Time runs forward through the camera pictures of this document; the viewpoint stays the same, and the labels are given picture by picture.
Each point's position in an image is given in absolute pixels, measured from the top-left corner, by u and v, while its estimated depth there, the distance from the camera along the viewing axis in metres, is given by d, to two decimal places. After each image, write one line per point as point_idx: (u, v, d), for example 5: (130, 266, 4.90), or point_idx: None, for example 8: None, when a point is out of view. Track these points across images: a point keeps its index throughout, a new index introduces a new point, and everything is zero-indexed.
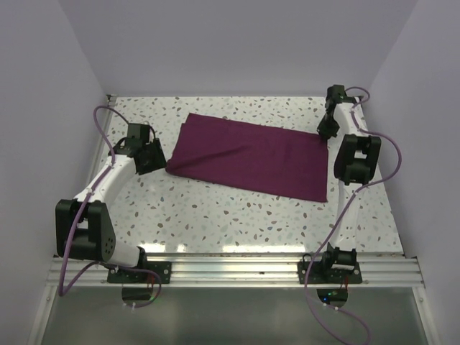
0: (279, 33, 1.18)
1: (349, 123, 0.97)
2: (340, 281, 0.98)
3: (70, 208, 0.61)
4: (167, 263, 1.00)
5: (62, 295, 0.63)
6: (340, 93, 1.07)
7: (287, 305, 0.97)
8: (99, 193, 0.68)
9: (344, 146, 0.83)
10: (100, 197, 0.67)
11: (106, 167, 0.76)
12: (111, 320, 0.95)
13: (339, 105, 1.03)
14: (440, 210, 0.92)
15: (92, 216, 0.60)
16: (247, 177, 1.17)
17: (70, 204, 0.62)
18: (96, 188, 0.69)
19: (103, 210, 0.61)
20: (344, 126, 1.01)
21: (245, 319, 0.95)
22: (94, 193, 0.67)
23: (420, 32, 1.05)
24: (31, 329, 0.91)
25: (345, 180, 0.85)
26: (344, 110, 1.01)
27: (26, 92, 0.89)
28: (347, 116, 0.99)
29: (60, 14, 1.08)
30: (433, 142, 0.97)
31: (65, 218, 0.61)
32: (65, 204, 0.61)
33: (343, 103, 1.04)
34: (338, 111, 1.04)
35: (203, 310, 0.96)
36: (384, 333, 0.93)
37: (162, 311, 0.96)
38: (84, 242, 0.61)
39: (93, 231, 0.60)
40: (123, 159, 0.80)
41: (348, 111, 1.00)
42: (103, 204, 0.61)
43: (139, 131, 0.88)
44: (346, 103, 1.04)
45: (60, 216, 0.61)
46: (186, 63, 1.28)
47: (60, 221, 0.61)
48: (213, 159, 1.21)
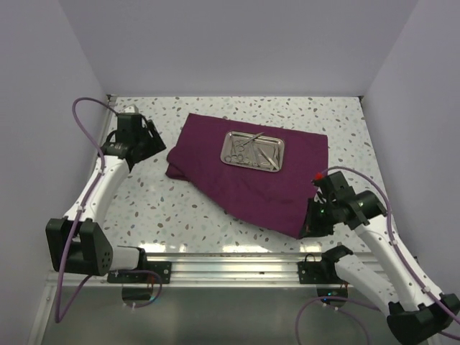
0: (280, 32, 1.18)
1: (402, 273, 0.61)
2: (339, 281, 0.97)
3: (62, 226, 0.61)
4: (167, 263, 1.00)
5: (58, 321, 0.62)
6: (342, 185, 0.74)
7: (284, 305, 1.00)
8: (90, 208, 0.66)
9: (412, 323, 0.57)
10: (92, 213, 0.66)
11: (96, 175, 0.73)
12: (113, 319, 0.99)
13: (369, 231, 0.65)
14: (441, 210, 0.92)
15: (84, 236, 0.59)
16: (243, 198, 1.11)
17: (62, 223, 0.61)
18: (87, 203, 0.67)
19: (95, 228, 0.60)
20: (388, 272, 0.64)
21: (243, 319, 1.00)
22: (85, 210, 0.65)
23: (421, 32, 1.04)
24: (31, 330, 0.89)
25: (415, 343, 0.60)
26: (382, 241, 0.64)
27: (24, 90, 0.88)
28: (392, 255, 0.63)
29: (59, 12, 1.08)
30: (434, 141, 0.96)
31: (58, 236, 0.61)
32: (56, 223, 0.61)
33: (371, 223, 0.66)
34: (367, 238, 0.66)
35: (203, 311, 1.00)
36: (384, 334, 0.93)
37: (162, 313, 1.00)
38: (79, 259, 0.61)
39: (86, 249, 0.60)
40: (113, 163, 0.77)
41: (390, 246, 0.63)
42: (95, 224, 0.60)
43: (129, 123, 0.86)
44: (380, 225, 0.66)
45: (52, 236, 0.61)
46: (186, 62, 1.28)
47: (52, 239, 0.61)
48: (210, 173, 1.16)
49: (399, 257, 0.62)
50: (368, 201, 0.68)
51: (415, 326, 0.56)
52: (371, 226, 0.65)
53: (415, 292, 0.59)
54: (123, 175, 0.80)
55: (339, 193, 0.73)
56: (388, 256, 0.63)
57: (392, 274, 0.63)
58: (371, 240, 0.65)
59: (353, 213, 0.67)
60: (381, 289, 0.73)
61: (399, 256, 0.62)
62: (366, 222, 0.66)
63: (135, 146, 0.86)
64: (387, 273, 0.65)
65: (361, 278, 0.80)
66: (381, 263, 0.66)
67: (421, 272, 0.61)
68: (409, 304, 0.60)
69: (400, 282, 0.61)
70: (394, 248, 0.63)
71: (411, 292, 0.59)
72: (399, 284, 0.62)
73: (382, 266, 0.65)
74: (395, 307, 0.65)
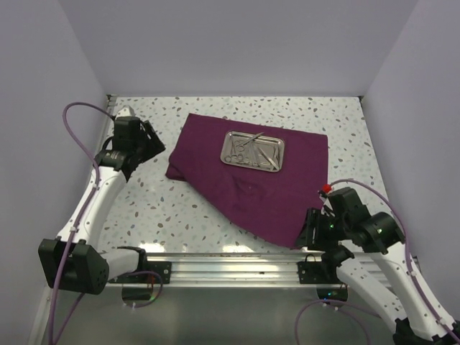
0: (280, 32, 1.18)
1: (417, 304, 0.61)
2: (340, 281, 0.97)
3: (54, 247, 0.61)
4: (167, 263, 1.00)
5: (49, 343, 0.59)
6: (356, 204, 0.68)
7: (286, 305, 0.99)
8: (84, 227, 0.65)
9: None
10: (85, 232, 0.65)
11: (91, 189, 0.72)
12: (112, 320, 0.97)
13: (388, 261, 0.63)
14: (440, 210, 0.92)
15: (77, 258, 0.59)
16: (241, 203, 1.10)
17: (54, 244, 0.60)
18: (80, 222, 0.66)
19: (88, 251, 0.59)
20: (402, 299, 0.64)
21: (244, 320, 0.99)
22: (78, 230, 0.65)
23: (421, 32, 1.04)
24: (31, 330, 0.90)
25: None
26: (399, 271, 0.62)
27: (24, 91, 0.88)
28: (408, 285, 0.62)
29: (59, 12, 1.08)
30: (434, 142, 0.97)
31: (50, 256, 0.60)
32: (48, 244, 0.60)
33: (389, 253, 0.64)
34: (384, 267, 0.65)
35: (203, 311, 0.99)
36: (384, 334, 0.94)
37: (162, 312, 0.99)
38: (73, 278, 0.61)
39: (80, 271, 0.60)
40: (110, 175, 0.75)
41: (407, 275, 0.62)
42: (89, 246, 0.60)
43: (126, 130, 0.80)
44: (397, 254, 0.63)
45: (44, 257, 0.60)
46: (187, 63, 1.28)
47: (44, 260, 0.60)
48: (209, 177, 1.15)
49: (415, 287, 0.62)
50: (387, 227, 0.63)
51: None
52: (389, 256, 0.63)
53: (430, 323, 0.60)
54: (119, 186, 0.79)
55: (356, 213, 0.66)
56: (404, 285, 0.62)
57: (407, 302, 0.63)
58: (388, 269, 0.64)
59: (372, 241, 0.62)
60: (387, 302, 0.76)
61: (415, 287, 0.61)
62: (384, 251, 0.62)
63: (131, 154, 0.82)
64: (400, 299, 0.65)
65: (369, 289, 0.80)
66: (394, 288, 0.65)
67: (436, 302, 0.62)
68: (422, 333, 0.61)
69: (415, 312, 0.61)
70: (412, 278, 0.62)
71: (425, 324, 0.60)
72: (414, 313, 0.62)
73: (397, 291, 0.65)
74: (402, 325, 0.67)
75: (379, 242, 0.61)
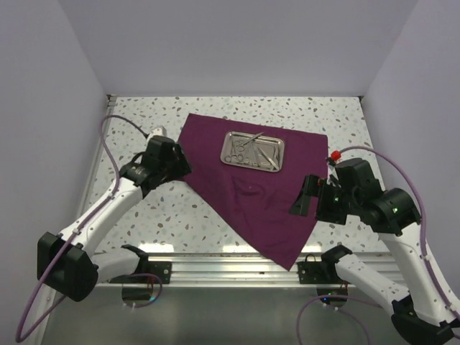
0: (280, 32, 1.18)
1: (429, 290, 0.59)
2: (340, 281, 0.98)
3: (53, 244, 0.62)
4: (167, 263, 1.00)
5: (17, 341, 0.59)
6: (369, 178, 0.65)
7: (288, 306, 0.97)
8: (85, 233, 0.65)
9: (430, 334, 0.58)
10: (85, 238, 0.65)
11: (105, 198, 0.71)
12: (111, 320, 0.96)
13: (402, 244, 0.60)
14: (440, 210, 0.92)
15: (70, 261, 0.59)
16: (241, 205, 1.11)
17: (54, 240, 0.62)
18: (84, 226, 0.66)
19: (82, 256, 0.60)
20: (410, 283, 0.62)
21: (245, 320, 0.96)
22: (80, 234, 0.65)
23: (421, 33, 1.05)
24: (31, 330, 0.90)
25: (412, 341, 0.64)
26: (413, 255, 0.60)
27: (25, 91, 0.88)
28: (421, 270, 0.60)
29: (59, 13, 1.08)
30: (434, 142, 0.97)
31: (47, 251, 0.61)
32: (49, 238, 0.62)
33: (403, 234, 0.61)
34: (397, 249, 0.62)
35: (203, 309, 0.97)
36: (384, 334, 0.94)
37: (162, 310, 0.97)
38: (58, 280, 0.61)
39: (67, 274, 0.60)
40: (128, 188, 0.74)
41: (420, 260, 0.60)
42: (84, 252, 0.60)
43: (157, 151, 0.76)
44: (412, 236, 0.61)
45: (42, 250, 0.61)
46: (187, 63, 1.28)
47: (41, 253, 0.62)
48: (209, 178, 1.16)
49: (428, 272, 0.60)
50: (402, 205, 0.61)
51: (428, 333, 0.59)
52: (403, 237, 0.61)
53: (440, 308, 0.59)
54: (134, 200, 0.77)
55: (366, 189, 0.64)
56: (416, 270, 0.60)
57: (416, 287, 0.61)
58: (401, 251, 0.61)
59: (385, 219, 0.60)
60: (383, 287, 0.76)
61: (428, 272, 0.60)
62: (398, 232, 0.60)
63: (156, 175, 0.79)
64: (407, 282, 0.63)
65: (364, 277, 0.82)
66: (402, 271, 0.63)
67: (446, 287, 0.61)
68: (428, 318, 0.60)
69: (424, 297, 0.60)
70: (425, 263, 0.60)
71: (435, 310, 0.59)
72: (422, 298, 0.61)
73: (404, 274, 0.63)
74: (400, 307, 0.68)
75: (393, 222, 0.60)
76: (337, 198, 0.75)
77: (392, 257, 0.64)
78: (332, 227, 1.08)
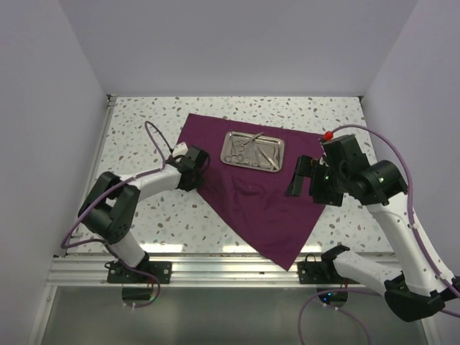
0: (280, 33, 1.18)
1: (418, 259, 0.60)
2: (340, 280, 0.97)
3: (110, 181, 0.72)
4: (167, 263, 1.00)
5: (62, 248, 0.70)
6: (355, 152, 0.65)
7: (287, 305, 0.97)
8: (139, 181, 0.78)
9: (421, 305, 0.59)
10: (139, 184, 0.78)
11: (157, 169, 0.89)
12: (111, 320, 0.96)
13: (389, 212, 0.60)
14: (438, 210, 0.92)
15: (126, 195, 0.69)
16: (241, 205, 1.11)
17: (111, 178, 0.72)
18: (139, 177, 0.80)
19: (135, 195, 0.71)
20: (399, 251, 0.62)
21: (245, 319, 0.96)
22: (136, 180, 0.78)
23: (420, 33, 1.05)
24: (31, 330, 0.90)
25: (406, 316, 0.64)
26: (400, 223, 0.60)
27: (25, 92, 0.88)
28: (409, 239, 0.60)
29: (59, 14, 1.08)
30: (433, 141, 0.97)
31: (103, 186, 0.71)
32: (108, 176, 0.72)
33: (390, 203, 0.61)
34: (384, 218, 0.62)
35: (204, 310, 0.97)
36: (383, 333, 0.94)
37: (162, 312, 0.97)
38: (101, 213, 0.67)
39: (118, 208, 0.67)
40: (172, 170, 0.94)
41: (409, 228, 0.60)
42: (136, 191, 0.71)
43: (196, 155, 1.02)
44: (399, 205, 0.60)
45: (100, 184, 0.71)
46: (187, 63, 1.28)
47: (97, 185, 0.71)
48: (208, 179, 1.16)
49: (416, 241, 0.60)
50: (389, 175, 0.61)
51: (423, 306, 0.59)
52: (390, 205, 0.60)
53: (430, 278, 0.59)
54: (172, 183, 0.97)
55: (353, 162, 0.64)
56: (405, 238, 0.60)
57: (406, 258, 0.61)
58: (389, 221, 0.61)
59: (371, 189, 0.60)
60: (377, 272, 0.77)
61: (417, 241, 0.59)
62: (385, 202, 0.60)
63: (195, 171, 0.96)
64: (397, 253, 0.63)
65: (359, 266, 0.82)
66: (392, 241, 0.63)
67: (436, 255, 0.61)
68: (418, 288, 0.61)
69: (414, 267, 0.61)
70: (412, 231, 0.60)
71: (425, 279, 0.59)
72: (412, 268, 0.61)
73: (393, 244, 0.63)
74: (392, 284, 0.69)
75: (379, 190, 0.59)
76: (327, 177, 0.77)
77: (381, 226, 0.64)
78: (332, 227, 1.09)
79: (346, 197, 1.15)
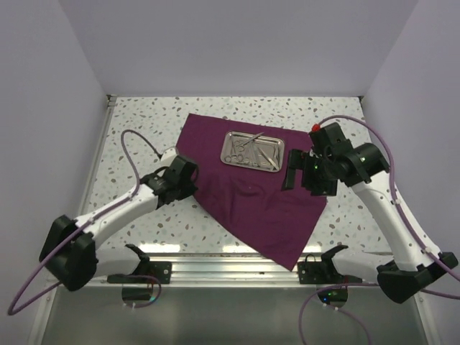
0: (280, 33, 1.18)
1: (402, 234, 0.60)
2: (340, 279, 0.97)
3: (65, 228, 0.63)
4: (167, 263, 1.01)
5: (11, 313, 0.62)
6: (338, 139, 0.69)
7: (287, 305, 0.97)
8: (98, 224, 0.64)
9: (409, 281, 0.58)
10: (97, 229, 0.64)
11: (123, 198, 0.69)
12: (111, 320, 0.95)
13: (371, 189, 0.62)
14: (438, 210, 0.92)
15: (77, 246, 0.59)
16: (239, 205, 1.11)
17: (67, 223, 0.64)
18: (99, 218, 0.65)
19: (90, 245, 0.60)
20: (386, 229, 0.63)
21: (245, 319, 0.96)
22: (94, 223, 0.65)
23: (420, 33, 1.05)
24: (31, 330, 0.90)
25: (398, 299, 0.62)
26: (382, 200, 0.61)
27: (25, 92, 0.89)
28: (392, 214, 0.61)
29: (60, 14, 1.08)
30: (433, 141, 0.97)
31: (58, 233, 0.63)
32: (64, 221, 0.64)
33: (372, 180, 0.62)
34: (367, 197, 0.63)
35: (204, 310, 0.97)
36: (383, 333, 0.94)
37: (162, 312, 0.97)
38: (61, 263, 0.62)
39: (71, 259, 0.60)
40: (146, 194, 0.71)
41: (392, 205, 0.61)
42: (91, 241, 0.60)
43: (182, 169, 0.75)
44: (382, 183, 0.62)
45: (54, 231, 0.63)
46: (187, 63, 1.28)
47: (52, 232, 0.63)
48: (205, 180, 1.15)
49: (399, 216, 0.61)
50: (371, 155, 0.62)
51: (411, 282, 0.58)
52: (372, 183, 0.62)
53: (415, 253, 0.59)
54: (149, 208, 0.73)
55: (336, 146, 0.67)
56: (388, 214, 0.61)
57: (392, 234, 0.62)
58: (371, 198, 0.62)
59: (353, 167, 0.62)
60: (373, 260, 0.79)
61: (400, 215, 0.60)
62: (366, 179, 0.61)
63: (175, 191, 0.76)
64: (384, 231, 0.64)
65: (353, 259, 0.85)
66: (379, 220, 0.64)
67: (421, 231, 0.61)
68: (406, 265, 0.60)
69: (399, 242, 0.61)
70: (396, 207, 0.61)
71: (411, 254, 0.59)
72: (398, 244, 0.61)
73: (379, 223, 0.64)
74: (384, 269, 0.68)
75: (360, 168, 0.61)
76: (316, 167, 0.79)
77: (366, 206, 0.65)
78: (332, 227, 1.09)
79: (346, 197, 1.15)
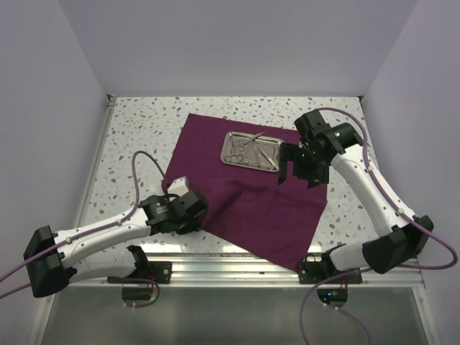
0: (280, 33, 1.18)
1: (376, 198, 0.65)
2: (339, 281, 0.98)
3: (43, 241, 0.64)
4: (167, 263, 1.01)
5: None
6: (318, 122, 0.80)
7: (287, 305, 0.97)
8: (76, 245, 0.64)
9: (386, 243, 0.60)
10: (71, 250, 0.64)
11: (111, 222, 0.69)
12: (111, 320, 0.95)
13: (345, 157, 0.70)
14: (438, 210, 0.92)
15: (46, 265, 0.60)
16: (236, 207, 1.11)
17: (47, 238, 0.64)
18: (77, 239, 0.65)
19: (58, 268, 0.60)
20: (363, 198, 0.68)
21: (245, 319, 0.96)
22: (70, 244, 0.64)
23: (420, 33, 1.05)
24: (31, 330, 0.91)
25: (381, 268, 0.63)
26: (356, 168, 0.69)
27: (25, 92, 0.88)
28: (366, 180, 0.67)
29: (60, 14, 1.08)
30: (433, 141, 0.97)
31: (36, 244, 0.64)
32: (45, 233, 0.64)
33: (347, 152, 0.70)
34: (343, 168, 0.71)
35: (204, 310, 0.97)
36: (383, 333, 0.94)
37: (162, 312, 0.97)
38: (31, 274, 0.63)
39: (39, 276, 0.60)
40: (139, 222, 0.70)
41: (366, 172, 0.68)
42: (58, 265, 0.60)
43: (190, 203, 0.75)
44: (356, 154, 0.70)
45: (34, 241, 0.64)
46: (187, 63, 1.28)
47: (32, 241, 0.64)
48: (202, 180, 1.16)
49: (374, 183, 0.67)
50: (344, 132, 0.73)
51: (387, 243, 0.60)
52: (346, 154, 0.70)
53: (389, 215, 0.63)
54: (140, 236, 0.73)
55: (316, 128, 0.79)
56: (363, 181, 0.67)
57: (368, 201, 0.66)
58: (347, 168, 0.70)
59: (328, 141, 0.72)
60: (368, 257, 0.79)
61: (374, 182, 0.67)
62: (341, 149, 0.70)
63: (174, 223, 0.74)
64: (362, 202, 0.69)
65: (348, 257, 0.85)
66: (357, 191, 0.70)
67: (395, 196, 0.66)
68: (383, 228, 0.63)
69: (374, 205, 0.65)
70: (369, 174, 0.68)
71: (385, 214, 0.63)
72: (374, 209, 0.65)
73: (358, 193, 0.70)
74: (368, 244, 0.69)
75: (333, 140, 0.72)
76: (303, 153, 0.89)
77: (346, 180, 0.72)
78: (332, 227, 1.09)
79: (346, 197, 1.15)
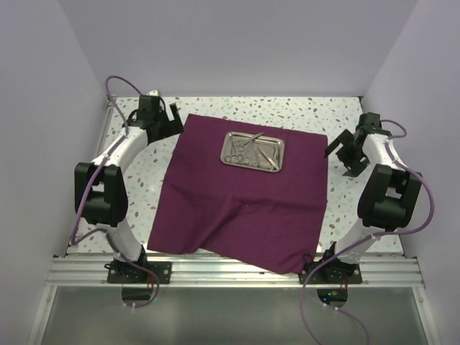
0: (280, 33, 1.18)
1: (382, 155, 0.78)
2: (339, 281, 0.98)
3: (88, 170, 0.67)
4: (167, 264, 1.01)
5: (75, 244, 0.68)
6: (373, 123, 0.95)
7: (287, 305, 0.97)
8: (114, 159, 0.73)
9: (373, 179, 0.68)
10: (116, 161, 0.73)
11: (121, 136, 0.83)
12: (111, 321, 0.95)
13: (370, 135, 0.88)
14: (438, 210, 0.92)
15: (108, 176, 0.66)
16: (236, 208, 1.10)
17: (88, 167, 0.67)
18: (112, 154, 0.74)
19: (118, 171, 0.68)
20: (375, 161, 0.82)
21: (245, 320, 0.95)
22: (110, 159, 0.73)
23: (420, 33, 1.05)
24: (31, 330, 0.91)
25: (368, 215, 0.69)
26: (376, 141, 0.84)
27: (25, 91, 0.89)
28: (379, 147, 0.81)
29: (60, 14, 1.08)
30: (433, 140, 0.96)
31: (83, 178, 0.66)
32: (83, 166, 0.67)
33: (374, 134, 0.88)
34: (369, 143, 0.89)
35: (204, 310, 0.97)
36: (382, 333, 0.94)
37: (162, 312, 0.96)
38: (100, 203, 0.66)
39: (108, 190, 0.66)
40: (135, 131, 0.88)
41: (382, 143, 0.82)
42: (118, 169, 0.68)
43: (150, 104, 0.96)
44: (379, 135, 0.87)
45: (79, 178, 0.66)
46: (187, 62, 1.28)
47: (77, 181, 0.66)
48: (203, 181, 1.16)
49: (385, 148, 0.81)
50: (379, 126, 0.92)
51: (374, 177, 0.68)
52: (374, 135, 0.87)
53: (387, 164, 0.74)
54: (141, 141, 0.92)
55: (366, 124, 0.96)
56: (376, 147, 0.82)
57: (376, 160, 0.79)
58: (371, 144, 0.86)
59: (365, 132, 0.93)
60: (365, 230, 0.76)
61: (385, 147, 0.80)
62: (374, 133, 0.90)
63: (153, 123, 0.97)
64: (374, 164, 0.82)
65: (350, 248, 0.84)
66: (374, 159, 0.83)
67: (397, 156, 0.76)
68: None
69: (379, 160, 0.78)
70: (384, 144, 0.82)
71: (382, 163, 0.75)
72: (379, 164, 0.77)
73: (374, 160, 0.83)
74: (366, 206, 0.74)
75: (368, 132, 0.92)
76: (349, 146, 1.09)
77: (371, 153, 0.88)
78: (332, 227, 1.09)
79: (346, 197, 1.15)
